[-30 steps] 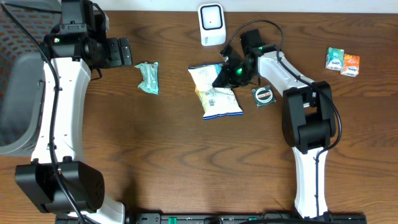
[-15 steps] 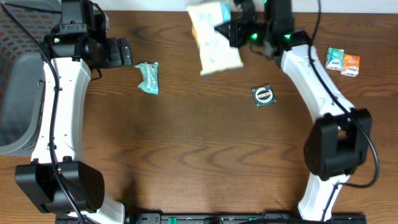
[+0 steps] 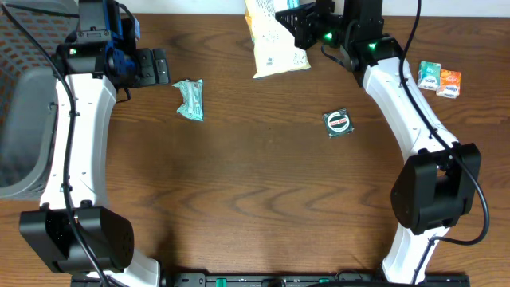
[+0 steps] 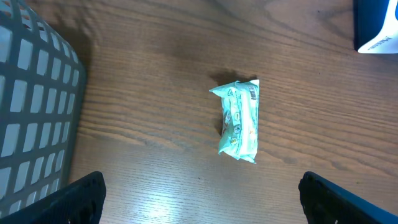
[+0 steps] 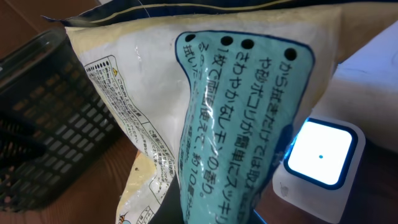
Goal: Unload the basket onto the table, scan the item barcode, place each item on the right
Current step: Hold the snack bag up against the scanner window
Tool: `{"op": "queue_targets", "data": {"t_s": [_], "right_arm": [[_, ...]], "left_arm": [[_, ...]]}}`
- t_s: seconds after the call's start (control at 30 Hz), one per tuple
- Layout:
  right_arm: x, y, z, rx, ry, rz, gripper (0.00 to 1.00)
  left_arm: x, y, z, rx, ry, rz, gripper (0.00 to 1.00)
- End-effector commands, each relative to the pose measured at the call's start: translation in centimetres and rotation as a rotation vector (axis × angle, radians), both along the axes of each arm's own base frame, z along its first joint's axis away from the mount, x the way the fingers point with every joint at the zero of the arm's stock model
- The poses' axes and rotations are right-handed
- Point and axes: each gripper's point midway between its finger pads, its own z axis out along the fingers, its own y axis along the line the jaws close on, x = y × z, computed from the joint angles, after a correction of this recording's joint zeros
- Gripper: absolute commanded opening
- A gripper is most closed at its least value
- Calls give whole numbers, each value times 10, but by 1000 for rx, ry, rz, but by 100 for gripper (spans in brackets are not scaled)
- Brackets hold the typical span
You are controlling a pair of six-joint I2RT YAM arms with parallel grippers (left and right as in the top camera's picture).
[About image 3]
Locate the yellow wet wipes pack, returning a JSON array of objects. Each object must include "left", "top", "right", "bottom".
[{"left": 245, "top": 0, "right": 311, "bottom": 79}]

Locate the teal wipes pack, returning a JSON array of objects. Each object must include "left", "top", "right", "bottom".
[{"left": 172, "top": 79, "right": 204, "bottom": 121}]

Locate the dark green round-label packet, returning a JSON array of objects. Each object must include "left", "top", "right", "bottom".
[{"left": 323, "top": 108, "right": 355, "bottom": 138}]

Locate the teal tissue pack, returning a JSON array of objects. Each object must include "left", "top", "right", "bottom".
[{"left": 418, "top": 61, "right": 441, "bottom": 91}]

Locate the orange tissue pack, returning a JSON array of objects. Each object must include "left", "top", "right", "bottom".
[{"left": 436, "top": 69, "right": 461, "bottom": 99}]

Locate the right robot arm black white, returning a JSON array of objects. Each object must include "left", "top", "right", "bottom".
[{"left": 275, "top": 1, "right": 484, "bottom": 286}]

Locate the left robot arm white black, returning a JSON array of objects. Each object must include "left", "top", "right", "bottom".
[{"left": 19, "top": 0, "right": 170, "bottom": 286}]

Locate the black mesh plastic basket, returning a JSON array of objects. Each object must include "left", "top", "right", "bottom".
[{"left": 1, "top": 0, "right": 78, "bottom": 200}]

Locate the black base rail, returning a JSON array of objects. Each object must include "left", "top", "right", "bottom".
[{"left": 70, "top": 271, "right": 471, "bottom": 287}]

